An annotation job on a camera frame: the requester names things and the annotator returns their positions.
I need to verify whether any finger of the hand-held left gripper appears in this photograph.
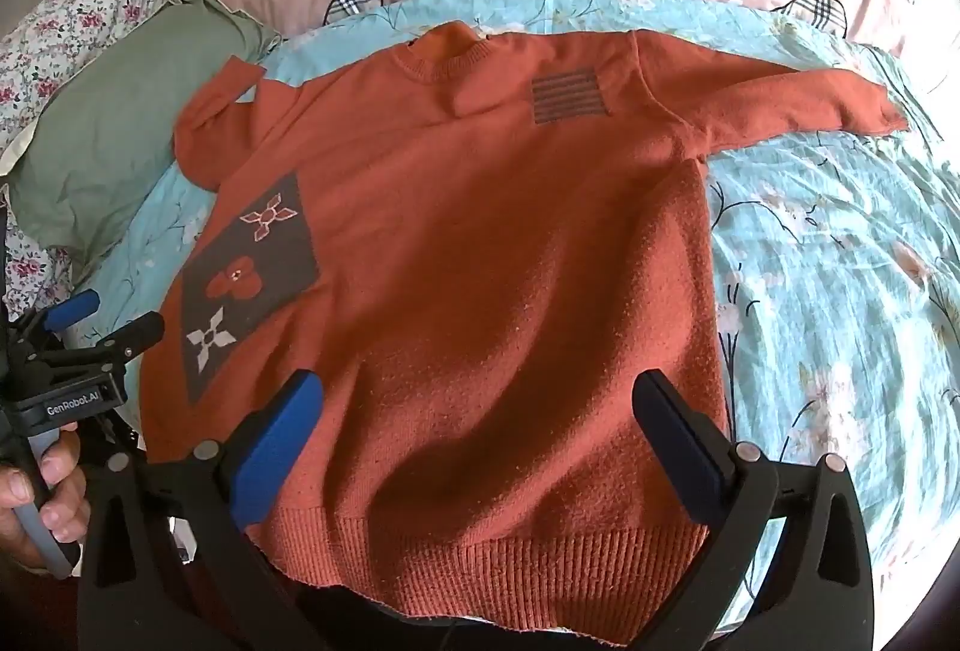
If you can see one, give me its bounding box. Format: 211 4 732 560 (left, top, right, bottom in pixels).
15 289 102 341
37 311 166 371

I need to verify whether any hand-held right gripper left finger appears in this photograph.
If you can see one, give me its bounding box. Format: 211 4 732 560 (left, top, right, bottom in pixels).
79 370 353 651

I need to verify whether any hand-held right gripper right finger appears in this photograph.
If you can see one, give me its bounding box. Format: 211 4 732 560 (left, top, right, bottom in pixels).
632 370 878 651

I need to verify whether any orange knit sweater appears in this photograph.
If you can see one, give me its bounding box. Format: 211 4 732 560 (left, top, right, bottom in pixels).
139 19 908 648

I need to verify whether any person's left hand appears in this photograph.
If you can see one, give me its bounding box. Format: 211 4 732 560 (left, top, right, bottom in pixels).
0 430 92 573

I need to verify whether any green pillow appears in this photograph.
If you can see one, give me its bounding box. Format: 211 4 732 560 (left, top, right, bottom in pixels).
11 0 282 262

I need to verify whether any light blue floral bedsheet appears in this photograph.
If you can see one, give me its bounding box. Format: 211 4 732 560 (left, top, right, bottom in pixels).
75 0 960 622

